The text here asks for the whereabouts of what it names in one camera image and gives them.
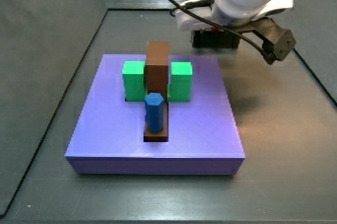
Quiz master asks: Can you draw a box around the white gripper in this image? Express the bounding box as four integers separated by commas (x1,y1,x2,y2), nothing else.
173,0,294,33

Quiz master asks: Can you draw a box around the purple board block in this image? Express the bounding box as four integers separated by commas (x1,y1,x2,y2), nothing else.
65,54,245,175

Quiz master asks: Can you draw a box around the black angled holder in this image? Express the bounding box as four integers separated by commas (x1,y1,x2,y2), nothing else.
190,30,240,48

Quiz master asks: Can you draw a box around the brown L-shaped block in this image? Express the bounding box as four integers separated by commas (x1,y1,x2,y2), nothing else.
144,41,169,142

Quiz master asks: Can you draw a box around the right green block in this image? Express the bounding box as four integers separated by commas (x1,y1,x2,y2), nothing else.
168,62,193,102

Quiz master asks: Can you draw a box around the green block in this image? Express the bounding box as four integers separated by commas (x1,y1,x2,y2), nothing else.
122,61,145,102
168,62,193,102

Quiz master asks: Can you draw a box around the left green block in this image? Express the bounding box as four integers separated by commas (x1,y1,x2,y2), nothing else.
122,61,145,102

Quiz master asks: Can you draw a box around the blue hexagonal peg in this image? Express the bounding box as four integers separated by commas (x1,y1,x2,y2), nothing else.
145,93,165,133

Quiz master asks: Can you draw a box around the black cable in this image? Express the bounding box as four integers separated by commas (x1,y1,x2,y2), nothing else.
140,0,276,64

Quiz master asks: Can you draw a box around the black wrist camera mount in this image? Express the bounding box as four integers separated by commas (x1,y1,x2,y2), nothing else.
234,17,296,64

